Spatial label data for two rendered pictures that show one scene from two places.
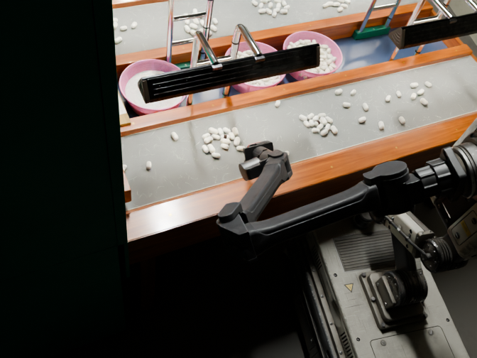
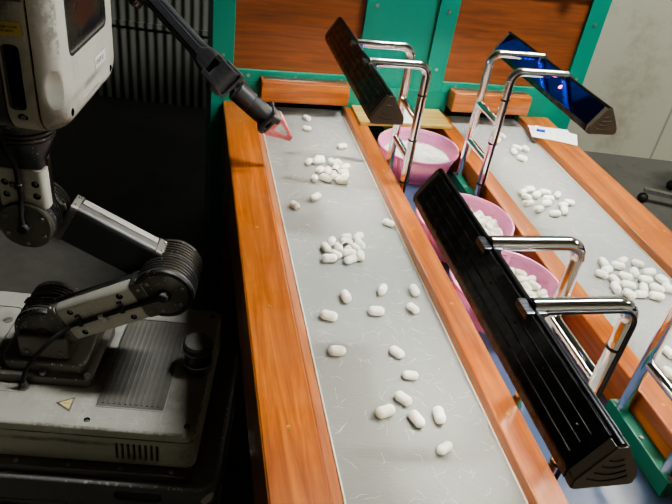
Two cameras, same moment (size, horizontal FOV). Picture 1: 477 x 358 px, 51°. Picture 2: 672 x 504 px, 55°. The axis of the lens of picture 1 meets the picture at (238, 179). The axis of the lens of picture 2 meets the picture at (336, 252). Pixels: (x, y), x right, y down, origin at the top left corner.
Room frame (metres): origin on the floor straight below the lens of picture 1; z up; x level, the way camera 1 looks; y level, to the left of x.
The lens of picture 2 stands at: (1.82, -1.48, 1.62)
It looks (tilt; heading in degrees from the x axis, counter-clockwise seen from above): 34 degrees down; 111
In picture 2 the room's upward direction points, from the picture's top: 9 degrees clockwise
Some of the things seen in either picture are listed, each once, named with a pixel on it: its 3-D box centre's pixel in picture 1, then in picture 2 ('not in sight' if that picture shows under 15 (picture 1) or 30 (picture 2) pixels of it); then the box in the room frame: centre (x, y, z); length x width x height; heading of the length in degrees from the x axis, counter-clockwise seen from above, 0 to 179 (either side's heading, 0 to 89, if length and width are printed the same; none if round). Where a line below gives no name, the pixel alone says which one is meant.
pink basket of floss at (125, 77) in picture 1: (154, 91); (415, 157); (1.30, 0.41, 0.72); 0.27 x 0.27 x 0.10
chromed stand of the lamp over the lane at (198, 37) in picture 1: (219, 88); (378, 127); (1.25, 0.15, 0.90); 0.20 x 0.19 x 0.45; 127
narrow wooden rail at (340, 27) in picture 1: (270, 41); (539, 270); (1.80, 0.03, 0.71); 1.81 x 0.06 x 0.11; 127
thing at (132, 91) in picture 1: (154, 94); (415, 161); (1.30, 0.41, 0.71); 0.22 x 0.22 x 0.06
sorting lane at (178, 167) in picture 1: (325, 121); (353, 265); (1.40, -0.27, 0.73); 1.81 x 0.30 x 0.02; 127
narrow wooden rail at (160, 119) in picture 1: (304, 93); (421, 271); (1.54, -0.17, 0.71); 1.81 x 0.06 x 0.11; 127
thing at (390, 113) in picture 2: (234, 68); (360, 63); (1.18, 0.11, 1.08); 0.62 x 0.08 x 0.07; 127
